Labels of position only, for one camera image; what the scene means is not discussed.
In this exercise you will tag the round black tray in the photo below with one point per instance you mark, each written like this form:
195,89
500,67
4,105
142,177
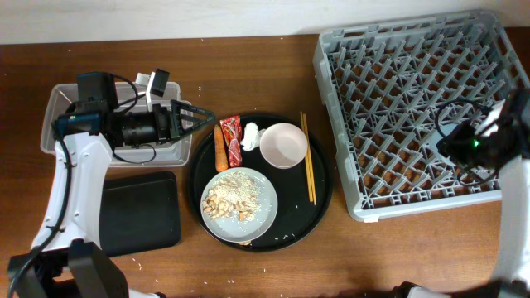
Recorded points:
296,216

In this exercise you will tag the orange carrot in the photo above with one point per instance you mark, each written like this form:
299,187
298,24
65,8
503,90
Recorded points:
221,161

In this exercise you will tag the rice and food scraps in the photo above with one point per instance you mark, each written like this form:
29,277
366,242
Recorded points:
233,195

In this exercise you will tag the red snack wrapper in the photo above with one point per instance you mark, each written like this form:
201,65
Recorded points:
232,132

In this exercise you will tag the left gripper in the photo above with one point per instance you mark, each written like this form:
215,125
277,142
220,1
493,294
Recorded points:
166,119

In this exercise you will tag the grey plate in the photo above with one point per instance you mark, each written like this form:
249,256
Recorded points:
233,231

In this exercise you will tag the rectangular black tray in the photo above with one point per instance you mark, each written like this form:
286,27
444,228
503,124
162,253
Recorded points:
139,213

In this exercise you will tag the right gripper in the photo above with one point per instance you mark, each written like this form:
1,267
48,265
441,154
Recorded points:
453,146

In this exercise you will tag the crumpled white tissue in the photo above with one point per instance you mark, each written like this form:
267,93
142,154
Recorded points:
251,136

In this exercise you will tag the light blue cup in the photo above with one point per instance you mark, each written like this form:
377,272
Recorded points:
436,136

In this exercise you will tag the wooden chopstick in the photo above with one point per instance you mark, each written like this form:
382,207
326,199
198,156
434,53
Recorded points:
307,158
312,172

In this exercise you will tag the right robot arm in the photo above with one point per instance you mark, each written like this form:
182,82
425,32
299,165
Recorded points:
500,144

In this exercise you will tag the grey dishwasher rack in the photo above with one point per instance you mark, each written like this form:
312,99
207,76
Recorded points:
381,83

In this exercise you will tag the clear plastic bin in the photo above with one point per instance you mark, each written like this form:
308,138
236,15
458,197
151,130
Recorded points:
167,155

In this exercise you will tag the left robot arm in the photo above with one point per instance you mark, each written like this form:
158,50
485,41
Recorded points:
66,255

